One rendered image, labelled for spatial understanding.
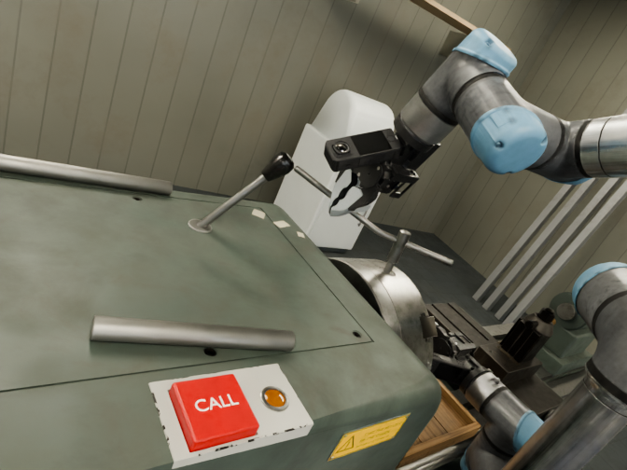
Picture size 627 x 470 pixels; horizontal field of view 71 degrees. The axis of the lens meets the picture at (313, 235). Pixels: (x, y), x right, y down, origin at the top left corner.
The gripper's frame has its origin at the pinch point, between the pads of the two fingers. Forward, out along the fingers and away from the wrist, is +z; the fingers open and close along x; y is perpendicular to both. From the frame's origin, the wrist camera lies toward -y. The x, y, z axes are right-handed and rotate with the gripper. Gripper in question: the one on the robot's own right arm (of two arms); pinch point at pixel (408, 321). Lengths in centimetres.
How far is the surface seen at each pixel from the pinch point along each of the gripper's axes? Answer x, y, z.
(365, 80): 33, 185, 279
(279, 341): 21, -55, -23
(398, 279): 16.5, -19.0, -6.1
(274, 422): 19, -59, -31
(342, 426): 17, -51, -32
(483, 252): -91, 370, 195
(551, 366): -21, 84, -7
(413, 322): 13.1, -20.4, -14.1
